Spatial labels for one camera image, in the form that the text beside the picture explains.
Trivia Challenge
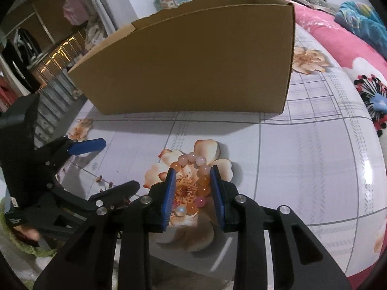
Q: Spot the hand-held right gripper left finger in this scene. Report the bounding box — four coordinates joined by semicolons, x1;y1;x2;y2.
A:
33;167;177;290

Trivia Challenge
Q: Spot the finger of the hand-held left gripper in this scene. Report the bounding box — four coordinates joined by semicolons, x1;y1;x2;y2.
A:
89;180;140;210
36;136;107;173

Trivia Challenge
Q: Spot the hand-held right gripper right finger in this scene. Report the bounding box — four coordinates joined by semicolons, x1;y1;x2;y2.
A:
210;166;353;290

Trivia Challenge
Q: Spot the pink orange bead bracelet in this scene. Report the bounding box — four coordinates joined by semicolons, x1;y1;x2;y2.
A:
169;152;212;218

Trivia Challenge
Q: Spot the brown cardboard box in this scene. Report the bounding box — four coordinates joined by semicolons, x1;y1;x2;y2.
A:
67;0;295;116

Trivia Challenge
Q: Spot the person's left forearm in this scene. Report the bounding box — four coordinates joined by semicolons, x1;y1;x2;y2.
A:
0;214;58;259

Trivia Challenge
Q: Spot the person's left hand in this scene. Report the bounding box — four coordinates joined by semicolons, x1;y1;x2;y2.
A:
12;223;43;243

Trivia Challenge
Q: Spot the red garment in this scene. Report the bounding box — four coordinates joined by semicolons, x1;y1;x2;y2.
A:
0;72;15;109

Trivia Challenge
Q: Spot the floral checked tablecloth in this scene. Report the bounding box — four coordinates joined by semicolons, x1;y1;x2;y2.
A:
36;24;386;278

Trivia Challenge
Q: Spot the black hanging garment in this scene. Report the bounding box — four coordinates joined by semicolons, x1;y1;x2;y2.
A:
3;27;41;94

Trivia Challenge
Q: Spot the brown wardrobe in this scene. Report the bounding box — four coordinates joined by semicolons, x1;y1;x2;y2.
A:
0;0;100;103

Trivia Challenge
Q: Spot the pink hanging garment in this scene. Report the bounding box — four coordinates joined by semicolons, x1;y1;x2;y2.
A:
63;0;88;25

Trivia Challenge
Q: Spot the pink floral bed sheet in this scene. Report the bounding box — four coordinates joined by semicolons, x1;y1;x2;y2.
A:
292;1;387;278

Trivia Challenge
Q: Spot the grey cloth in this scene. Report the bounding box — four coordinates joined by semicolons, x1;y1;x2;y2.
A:
290;0;341;14

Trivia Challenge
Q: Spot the blue printed blanket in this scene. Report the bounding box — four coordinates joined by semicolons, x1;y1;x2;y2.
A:
334;0;387;55

